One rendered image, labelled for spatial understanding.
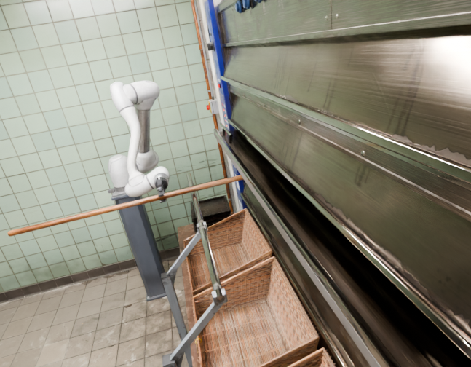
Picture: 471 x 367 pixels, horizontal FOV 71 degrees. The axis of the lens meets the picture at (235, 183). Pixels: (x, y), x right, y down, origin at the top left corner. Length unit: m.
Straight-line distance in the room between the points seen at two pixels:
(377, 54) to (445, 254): 0.37
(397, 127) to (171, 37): 2.50
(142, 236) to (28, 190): 1.13
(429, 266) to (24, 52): 2.94
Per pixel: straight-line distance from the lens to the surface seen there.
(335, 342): 1.28
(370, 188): 0.80
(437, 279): 0.67
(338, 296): 0.72
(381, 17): 0.69
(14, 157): 3.30
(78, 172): 3.20
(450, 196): 0.60
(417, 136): 0.59
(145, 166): 2.64
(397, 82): 0.65
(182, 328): 1.87
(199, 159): 3.11
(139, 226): 2.72
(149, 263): 2.89
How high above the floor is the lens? 1.92
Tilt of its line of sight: 23 degrees down
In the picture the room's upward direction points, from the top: 10 degrees counter-clockwise
